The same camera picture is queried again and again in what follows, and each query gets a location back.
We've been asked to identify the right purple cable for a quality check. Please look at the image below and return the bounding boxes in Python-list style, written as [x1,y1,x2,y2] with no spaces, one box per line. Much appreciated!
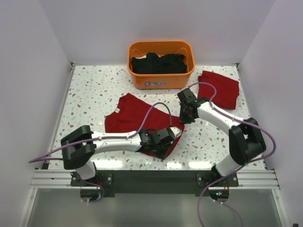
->
[187,81,277,227]

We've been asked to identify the aluminium rail frame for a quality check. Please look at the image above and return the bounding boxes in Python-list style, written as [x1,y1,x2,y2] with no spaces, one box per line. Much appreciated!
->
[19,63,290,227]

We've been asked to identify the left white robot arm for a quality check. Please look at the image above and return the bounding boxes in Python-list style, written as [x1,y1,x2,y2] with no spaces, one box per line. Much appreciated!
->
[61,125,182,185]

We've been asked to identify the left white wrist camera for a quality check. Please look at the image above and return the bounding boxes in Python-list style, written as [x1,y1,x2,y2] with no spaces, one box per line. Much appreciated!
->
[170,126,182,139]

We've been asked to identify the red t shirt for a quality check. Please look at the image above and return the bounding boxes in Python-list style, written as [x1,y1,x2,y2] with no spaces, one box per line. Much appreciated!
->
[104,92,185,159]
[198,71,240,110]

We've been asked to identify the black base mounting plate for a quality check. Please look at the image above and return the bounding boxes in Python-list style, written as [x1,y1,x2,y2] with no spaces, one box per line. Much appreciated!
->
[71,170,239,198]

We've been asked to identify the black clothes in basket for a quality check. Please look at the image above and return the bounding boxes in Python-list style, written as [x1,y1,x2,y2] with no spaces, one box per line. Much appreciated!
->
[131,52,187,74]

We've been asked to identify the orange plastic basket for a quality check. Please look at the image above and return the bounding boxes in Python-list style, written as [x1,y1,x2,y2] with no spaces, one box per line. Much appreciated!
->
[127,40,195,90]

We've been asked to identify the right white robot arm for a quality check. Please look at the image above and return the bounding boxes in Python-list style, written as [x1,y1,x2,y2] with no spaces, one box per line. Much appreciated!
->
[177,88,267,186]

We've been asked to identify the folded red t shirt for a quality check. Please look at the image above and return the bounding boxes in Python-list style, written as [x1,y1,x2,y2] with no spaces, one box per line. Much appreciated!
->
[198,71,240,110]

